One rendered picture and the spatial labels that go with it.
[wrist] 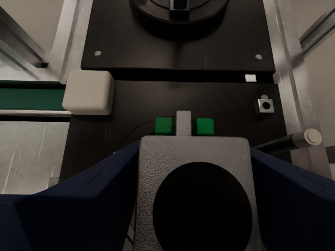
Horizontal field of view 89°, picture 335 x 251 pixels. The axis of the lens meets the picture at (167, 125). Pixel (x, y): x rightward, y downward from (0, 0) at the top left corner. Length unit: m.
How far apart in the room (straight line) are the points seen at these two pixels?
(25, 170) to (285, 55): 0.38
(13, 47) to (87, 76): 0.08
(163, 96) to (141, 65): 0.05
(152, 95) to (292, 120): 0.17
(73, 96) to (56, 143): 0.10
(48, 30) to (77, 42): 0.20
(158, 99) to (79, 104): 0.08
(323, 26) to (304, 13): 0.22
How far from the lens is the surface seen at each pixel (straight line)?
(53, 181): 0.22
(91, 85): 0.20
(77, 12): 0.33
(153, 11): 0.25
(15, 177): 0.31
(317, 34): 0.33
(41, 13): 0.52
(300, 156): 0.24
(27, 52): 0.27
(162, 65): 0.22
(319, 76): 0.45
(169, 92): 0.20
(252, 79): 0.24
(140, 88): 0.21
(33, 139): 0.30
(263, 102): 0.21
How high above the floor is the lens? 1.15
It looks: 74 degrees down
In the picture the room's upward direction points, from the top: 2 degrees clockwise
